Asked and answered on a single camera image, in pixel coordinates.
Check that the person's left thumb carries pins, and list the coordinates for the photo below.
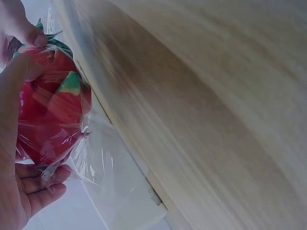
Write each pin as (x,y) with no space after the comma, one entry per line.
(25,68)

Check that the person's right hand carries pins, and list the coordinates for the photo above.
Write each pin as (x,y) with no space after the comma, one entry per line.
(14,19)

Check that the person's left fingers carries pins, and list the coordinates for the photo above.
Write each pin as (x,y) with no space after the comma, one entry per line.
(45,184)

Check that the person's left hand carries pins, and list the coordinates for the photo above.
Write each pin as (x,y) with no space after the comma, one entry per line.
(9,148)

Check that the clear plastic wrap sheet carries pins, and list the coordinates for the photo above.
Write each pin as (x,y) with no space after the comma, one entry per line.
(93,148)

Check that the red dragon fruit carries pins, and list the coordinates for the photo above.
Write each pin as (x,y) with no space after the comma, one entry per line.
(55,95)

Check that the person's right fingers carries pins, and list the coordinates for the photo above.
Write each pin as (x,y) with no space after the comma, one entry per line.
(31,34)

